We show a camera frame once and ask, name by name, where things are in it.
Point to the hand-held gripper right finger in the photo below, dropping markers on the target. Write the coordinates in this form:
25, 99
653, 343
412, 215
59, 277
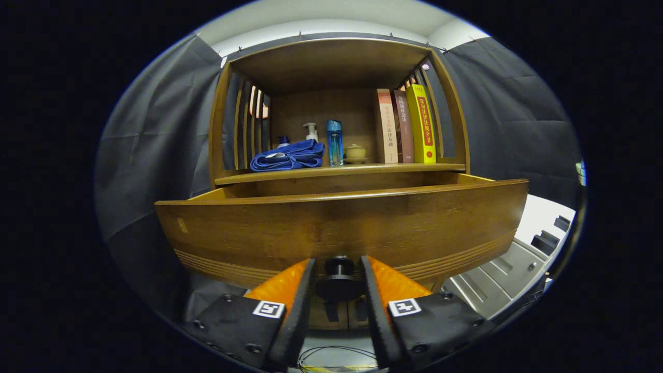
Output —
374, 311

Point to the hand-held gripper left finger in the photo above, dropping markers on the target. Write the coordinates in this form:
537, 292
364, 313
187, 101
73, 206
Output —
303, 311

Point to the black drawer knob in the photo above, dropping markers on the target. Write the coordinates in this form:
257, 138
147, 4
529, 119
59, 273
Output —
339, 282

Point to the wooden cabinet door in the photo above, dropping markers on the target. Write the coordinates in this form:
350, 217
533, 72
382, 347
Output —
365, 322
318, 318

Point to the wooden countertop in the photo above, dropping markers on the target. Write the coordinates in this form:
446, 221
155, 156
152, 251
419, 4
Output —
362, 168

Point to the wooden cabinet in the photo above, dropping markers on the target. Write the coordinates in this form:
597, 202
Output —
331, 62

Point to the blue folded towel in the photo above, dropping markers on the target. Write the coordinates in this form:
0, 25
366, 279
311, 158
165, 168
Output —
287, 155

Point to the yellow lidded teacup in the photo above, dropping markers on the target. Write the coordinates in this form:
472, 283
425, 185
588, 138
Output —
356, 152

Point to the clear blue bottle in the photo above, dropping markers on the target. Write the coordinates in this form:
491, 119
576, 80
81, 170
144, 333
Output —
334, 145

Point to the small white bottle blue cap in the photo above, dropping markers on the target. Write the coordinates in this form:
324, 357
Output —
283, 141

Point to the white pump bottle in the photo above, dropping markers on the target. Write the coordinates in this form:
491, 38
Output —
311, 132

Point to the beige book orange band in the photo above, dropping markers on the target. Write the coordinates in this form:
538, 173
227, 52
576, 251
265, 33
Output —
387, 129

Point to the brown book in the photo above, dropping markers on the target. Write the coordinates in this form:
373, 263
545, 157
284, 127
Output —
405, 129

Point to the small black object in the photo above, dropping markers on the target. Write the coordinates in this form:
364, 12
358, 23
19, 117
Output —
562, 223
545, 242

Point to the yellow book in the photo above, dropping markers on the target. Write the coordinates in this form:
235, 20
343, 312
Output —
422, 127

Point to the white side table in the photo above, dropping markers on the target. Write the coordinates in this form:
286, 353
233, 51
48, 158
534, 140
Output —
538, 212

